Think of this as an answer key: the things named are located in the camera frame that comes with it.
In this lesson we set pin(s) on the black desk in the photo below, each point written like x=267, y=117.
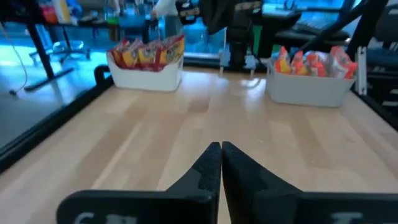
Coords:
x=311, y=34

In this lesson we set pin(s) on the person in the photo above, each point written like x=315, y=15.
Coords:
x=169, y=6

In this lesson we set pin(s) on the black office chair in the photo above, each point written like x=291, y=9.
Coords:
x=385, y=31

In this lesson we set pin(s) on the black desk leg frame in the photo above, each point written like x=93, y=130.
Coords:
x=40, y=49

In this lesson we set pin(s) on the orange chicken ramen packet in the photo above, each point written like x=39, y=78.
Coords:
x=317, y=67
x=299, y=65
x=282, y=63
x=342, y=63

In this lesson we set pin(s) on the white upright post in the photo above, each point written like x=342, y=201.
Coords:
x=361, y=71

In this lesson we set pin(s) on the white mounting bracket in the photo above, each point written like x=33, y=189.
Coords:
x=250, y=62
x=224, y=58

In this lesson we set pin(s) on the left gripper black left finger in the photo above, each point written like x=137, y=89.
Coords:
x=186, y=205

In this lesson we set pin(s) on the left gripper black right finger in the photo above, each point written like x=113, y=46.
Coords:
x=264, y=205

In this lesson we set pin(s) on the white bin with red sticker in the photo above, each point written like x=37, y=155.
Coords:
x=146, y=81

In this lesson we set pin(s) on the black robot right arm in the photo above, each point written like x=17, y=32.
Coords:
x=237, y=37

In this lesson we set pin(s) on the plain white plastic bin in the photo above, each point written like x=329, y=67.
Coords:
x=304, y=91

